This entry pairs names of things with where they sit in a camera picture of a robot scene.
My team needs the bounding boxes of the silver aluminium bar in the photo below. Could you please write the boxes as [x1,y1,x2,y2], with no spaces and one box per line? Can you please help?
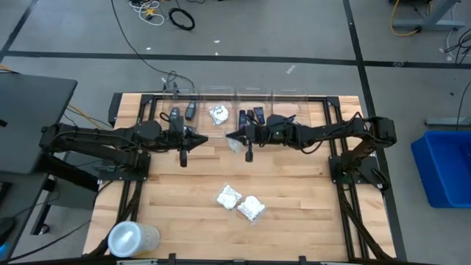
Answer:
[116,259,159,265]

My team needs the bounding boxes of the yellow cables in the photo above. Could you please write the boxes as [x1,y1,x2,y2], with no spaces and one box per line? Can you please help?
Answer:
[65,104,99,123]

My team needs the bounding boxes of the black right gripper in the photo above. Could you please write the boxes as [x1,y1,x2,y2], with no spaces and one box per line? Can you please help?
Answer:
[224,113,297,163]

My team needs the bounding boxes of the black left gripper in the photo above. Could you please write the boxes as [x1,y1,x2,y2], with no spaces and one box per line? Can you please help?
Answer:
[167,116,210,169]

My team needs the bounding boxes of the black cable bundle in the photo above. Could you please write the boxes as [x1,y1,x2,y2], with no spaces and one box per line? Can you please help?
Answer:
[443,28,471,66]

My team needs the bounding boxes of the grey deodorant stick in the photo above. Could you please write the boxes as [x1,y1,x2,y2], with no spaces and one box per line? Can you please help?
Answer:
[169,106,182,128]
[184,99,197,121]

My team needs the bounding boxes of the yellow floor cable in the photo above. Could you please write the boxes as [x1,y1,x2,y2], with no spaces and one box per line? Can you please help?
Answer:
[389,0,421,38]

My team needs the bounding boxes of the black coiled cable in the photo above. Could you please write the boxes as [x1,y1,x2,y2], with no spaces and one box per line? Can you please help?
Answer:
[168,7,196,32]

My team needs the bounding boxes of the dark blue tube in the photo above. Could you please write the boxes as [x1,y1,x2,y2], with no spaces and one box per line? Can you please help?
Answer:
[238,109,249,132]
[252,106,266,125]

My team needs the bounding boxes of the small cotton balls bag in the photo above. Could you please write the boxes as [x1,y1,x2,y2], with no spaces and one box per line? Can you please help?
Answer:
[227,138,245,155]

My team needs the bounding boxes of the cotton swabs clear bag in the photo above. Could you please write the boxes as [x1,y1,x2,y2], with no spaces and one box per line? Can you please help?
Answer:
[212,183,244,211]
[236,194,268,224]

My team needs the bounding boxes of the blue plastic tote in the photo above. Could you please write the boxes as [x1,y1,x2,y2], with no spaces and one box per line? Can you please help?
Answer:
[410,130,471,209]

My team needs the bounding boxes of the grey desk leg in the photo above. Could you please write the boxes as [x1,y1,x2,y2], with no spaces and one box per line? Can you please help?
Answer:
[390,0,467,32]

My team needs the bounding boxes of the white floor cable bundle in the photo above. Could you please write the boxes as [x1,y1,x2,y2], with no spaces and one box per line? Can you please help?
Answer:
[127,0,166,27]

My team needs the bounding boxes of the long black floor cable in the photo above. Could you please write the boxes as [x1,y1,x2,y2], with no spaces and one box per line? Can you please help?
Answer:
[110,0,196,91]

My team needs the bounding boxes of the cotton balls bag with writing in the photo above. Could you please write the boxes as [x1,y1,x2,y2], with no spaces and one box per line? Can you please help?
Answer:
[208,105,230,125]

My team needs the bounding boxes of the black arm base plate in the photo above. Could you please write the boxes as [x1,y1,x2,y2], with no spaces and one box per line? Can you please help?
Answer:
[96,151,152,182]
[328,155,384,186]

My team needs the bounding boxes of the grey floor bar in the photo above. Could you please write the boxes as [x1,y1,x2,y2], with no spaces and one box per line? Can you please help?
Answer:
[424,116,471,129]

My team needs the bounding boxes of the clear plastic bin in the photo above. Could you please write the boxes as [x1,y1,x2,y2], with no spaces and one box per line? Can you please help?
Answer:
[272,88,316,141]
[235,87,275,141]
[161,87,200,143]
[197,86,237,144]

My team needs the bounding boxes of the black power adapter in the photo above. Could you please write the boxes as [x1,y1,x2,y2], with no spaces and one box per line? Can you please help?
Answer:
[160,70,181,99]

